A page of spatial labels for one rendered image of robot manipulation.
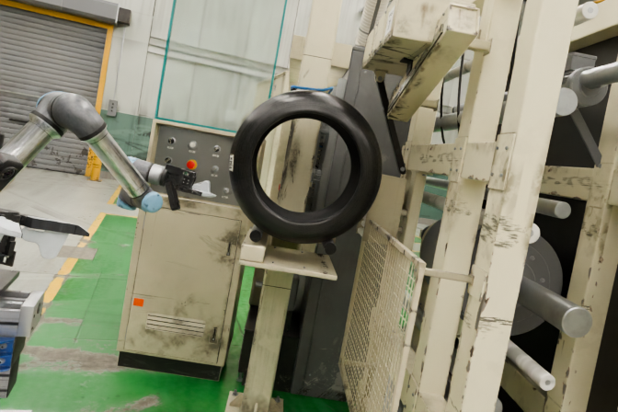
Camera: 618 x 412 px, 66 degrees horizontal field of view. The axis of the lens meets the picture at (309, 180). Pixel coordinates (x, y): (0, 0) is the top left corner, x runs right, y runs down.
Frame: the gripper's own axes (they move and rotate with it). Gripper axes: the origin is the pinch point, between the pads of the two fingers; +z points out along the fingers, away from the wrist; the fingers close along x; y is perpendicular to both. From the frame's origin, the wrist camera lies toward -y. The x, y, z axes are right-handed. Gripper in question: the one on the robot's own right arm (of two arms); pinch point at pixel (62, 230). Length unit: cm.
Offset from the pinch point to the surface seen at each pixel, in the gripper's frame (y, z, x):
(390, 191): -27, 49, -147
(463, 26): -72, 58, -75
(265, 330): 44, 5, -155
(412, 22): -75, 44, -83
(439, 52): -67, 54, -86
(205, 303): 43, -31, -177
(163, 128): -39, -67, -164
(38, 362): 85, -103, -162
